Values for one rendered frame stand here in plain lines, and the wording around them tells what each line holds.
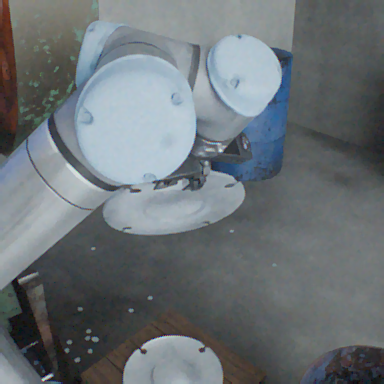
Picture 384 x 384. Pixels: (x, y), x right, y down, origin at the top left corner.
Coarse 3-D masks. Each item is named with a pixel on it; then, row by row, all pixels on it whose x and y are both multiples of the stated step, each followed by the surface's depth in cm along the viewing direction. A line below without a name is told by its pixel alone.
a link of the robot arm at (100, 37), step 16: (96, 32) 34; (112, 32) 34; (128, 32) 35; (144, 32) 36; (96, 48) 34; (176, 48) 36; (192, 48) 37; (80, 64) 34; (96, 64) 34; (176, 64) 32; (192, 64) 36; (80, 80) 35; (192, 80) 36
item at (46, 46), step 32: (32, 0) 65; (64, 0) 69; (96, 0) 73; (32, 32) 68; (64, 32) 72; (32, 64) 72; (64, 64) 76; (32, 96) 77; (64, 96) 83; (0, 128) 119; (32, 128) 86
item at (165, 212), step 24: (120, 192) 69; (144, 192) 71; (168, 192) 72; (192, 192) 74; (216, 192) 76; (240, 192) 78; (120, 216) 79; (144, 216) 81; (168, 216) 84; (192, 216) 85; (216, 216) 88
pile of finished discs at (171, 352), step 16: (176, 336) 121; (160, 352) 116; (176, 352) 116; (192, 352) 116; (208, 352) 116; (128, 368) 111; (144, 368) 111; (160, 368) 111; (176, 368) 111; (192, 368) 111; (208, 368) 111
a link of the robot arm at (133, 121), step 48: (144, 48) 28; (96, 96) 22; (144, 96) 22; (192, 96) 27; (48, 144) 26; (96, 144) 23; (144, 144) 23; (192, 144) 25; (0, 192) 27; (48, 192) 26; (96, 192) 27; (0, 240) 27; (48, 240) 29; (0, 288) 32
